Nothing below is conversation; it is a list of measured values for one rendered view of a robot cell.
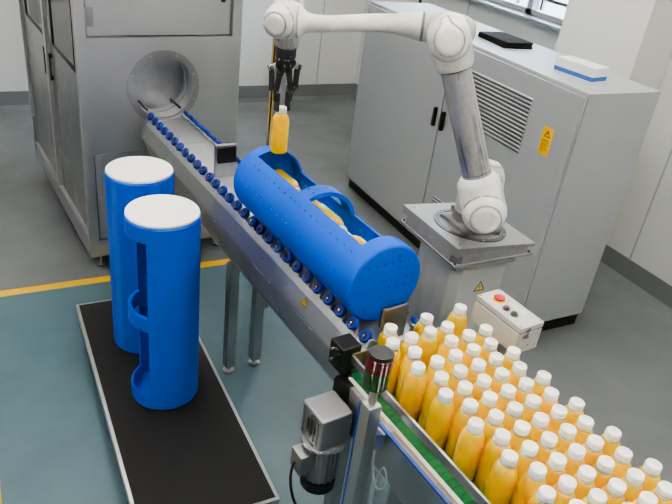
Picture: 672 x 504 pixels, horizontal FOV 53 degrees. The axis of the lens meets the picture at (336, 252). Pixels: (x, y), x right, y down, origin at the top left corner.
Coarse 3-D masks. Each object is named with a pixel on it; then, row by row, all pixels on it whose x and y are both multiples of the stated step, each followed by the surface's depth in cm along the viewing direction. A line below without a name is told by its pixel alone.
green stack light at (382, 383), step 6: (366, 372) 158; (366, 378) 159; (372, 378) 157; (378, 378) 157; (384, 378) 157; (366, 384) 159; (372, 384) 158; (378, 384) 157; (384, 384) 158; (372, 390) 159; (378, 390) 158; (384, 390) 159
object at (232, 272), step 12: (228, 264) 303; (228, 276) 306; (228, 288) 308; (228, 300) 311; (228, 312) 314; (228, 324) 317; (228, 336) 321; (228, 348) 325; (228, 360) 328; (228, 372) 332
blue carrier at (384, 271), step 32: (256, 160) 261; (288, 160) 278; (256, 192) 254; (288, 192) 241; (320, 192) 236; (288, 224) 235; (320, 224) 224; (352, 224) 251; (320, 256) 219; (352, 256) 209; (384, 256) 208; (416, 256) 216; (352, 288) 207; (384, 288) 215
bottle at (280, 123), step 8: (272, 120) 255; (280, 120) 253; (288, 120) 255; (272, 128) 256; (280, 128) 254; (288, 128) 256; (272, 136) 257; (280, 136) 256; (272, 144) 258; (280, 144) 257; (272, 152) 260; (280, 152) 259
